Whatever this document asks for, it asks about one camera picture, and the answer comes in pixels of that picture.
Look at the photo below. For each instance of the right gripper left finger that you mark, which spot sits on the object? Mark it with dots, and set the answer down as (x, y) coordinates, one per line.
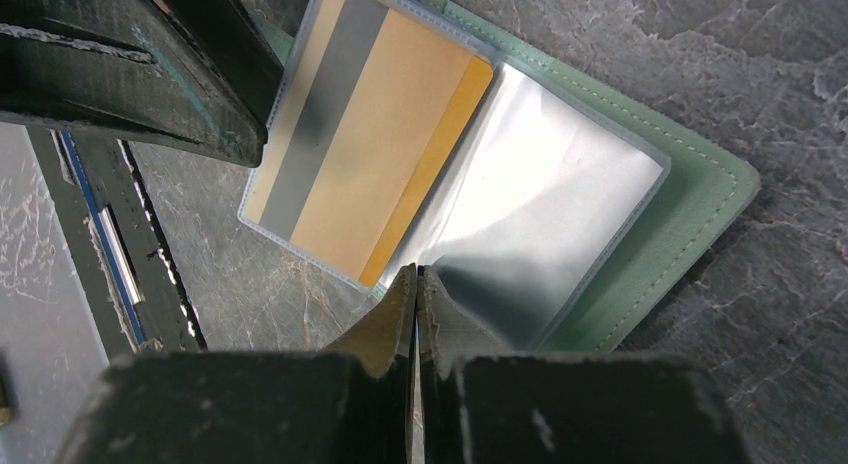
(349, 402)

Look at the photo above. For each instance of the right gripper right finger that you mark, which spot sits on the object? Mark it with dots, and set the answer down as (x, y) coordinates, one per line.
(485, 403)

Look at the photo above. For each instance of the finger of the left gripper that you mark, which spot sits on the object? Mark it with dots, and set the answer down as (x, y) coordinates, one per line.
(194, 75)

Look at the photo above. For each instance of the orange card with stripe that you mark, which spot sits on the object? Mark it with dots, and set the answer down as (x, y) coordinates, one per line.
(375, 96)

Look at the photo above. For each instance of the green card holder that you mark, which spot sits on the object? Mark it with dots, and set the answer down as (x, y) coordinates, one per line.
(566, 211)

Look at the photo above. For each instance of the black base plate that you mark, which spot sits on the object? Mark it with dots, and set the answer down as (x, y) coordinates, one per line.
(132, 286)

